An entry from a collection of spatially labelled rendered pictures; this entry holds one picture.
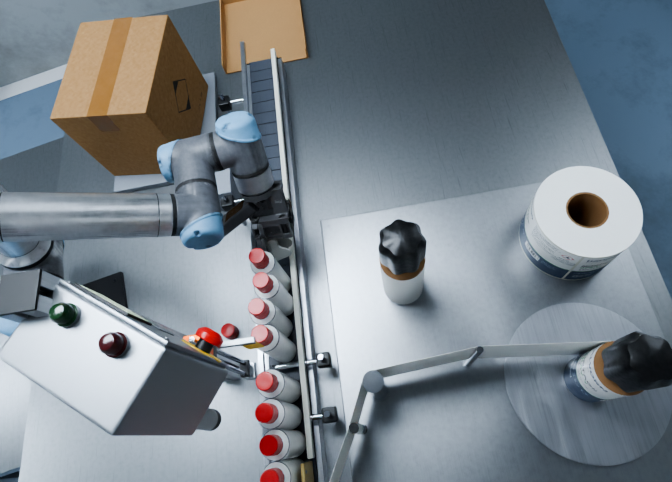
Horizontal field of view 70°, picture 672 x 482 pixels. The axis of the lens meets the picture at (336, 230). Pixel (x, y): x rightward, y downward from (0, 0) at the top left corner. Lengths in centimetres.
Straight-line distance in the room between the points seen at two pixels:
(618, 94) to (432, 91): 136
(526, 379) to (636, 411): 20
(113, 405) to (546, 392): 81
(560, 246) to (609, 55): 184
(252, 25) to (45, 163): 76
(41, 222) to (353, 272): 63
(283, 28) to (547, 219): 102
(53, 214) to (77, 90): 55
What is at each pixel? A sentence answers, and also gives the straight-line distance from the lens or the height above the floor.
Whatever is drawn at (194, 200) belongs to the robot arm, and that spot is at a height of 124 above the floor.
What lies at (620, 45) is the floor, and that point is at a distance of 283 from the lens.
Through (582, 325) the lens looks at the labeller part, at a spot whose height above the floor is 89.
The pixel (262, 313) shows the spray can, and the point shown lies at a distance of 92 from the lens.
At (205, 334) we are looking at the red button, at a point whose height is 134.
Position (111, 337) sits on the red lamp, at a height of 150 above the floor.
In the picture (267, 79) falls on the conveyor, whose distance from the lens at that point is 146.
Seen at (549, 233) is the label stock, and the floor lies 102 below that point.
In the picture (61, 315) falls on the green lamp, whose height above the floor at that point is 150.
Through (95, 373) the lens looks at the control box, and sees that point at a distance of 56.
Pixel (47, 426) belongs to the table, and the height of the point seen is 83.
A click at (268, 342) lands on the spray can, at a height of 106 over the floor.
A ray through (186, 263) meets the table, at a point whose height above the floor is 83.
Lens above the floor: 194
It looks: 66 degrees down
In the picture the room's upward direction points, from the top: 19 degrees counter-clockwise
